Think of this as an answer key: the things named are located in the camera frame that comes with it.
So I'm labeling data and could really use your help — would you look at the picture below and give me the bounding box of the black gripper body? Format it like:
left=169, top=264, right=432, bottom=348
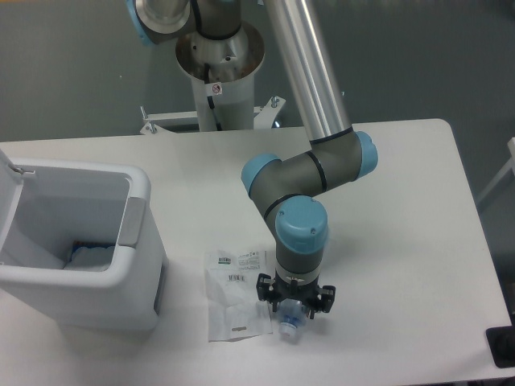
left=274, top=275, right=319, bottom=302

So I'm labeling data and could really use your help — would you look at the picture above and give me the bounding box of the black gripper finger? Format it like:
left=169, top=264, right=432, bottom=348
left=256, top=273, right=282, bottom=312
left=303, top=285, right=336, bottom=320

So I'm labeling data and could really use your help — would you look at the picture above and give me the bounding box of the clear plastic water bottle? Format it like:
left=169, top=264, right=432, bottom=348
left=277, top=298, right=307, bottom=340

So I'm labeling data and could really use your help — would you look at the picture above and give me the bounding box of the clear plastic packaging bag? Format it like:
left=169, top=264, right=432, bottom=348
left=204, top=250, right=273, bottom=342

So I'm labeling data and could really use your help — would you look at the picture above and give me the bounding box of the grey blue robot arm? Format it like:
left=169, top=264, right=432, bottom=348
left=126, top=1, right=378, bottom=317

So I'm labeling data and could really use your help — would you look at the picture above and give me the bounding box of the white trash can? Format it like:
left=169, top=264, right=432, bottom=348
left=1, top=156, right=167, bottom=331

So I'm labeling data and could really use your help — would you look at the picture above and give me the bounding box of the white trash can lid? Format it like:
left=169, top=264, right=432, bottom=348
left=1, top=151, right=35, bottom=253

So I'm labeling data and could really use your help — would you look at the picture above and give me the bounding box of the black device at table edge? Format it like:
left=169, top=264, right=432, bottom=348
left=486, top=326, right=514, bottom=368

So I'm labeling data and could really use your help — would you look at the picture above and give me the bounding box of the white pedestal base frame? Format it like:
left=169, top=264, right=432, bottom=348
left=139, top=96, right=286, bottom=135

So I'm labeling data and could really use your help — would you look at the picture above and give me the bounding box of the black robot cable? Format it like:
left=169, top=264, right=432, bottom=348
left=203, top=62, right=223, bottom=132

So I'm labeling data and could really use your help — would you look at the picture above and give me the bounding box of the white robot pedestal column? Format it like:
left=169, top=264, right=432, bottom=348
left=175, top=22, right=265, bottom=132

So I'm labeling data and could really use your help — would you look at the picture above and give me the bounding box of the white frame at right edge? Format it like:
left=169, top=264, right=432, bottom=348
left=476, top=138, right=514, bottom=212

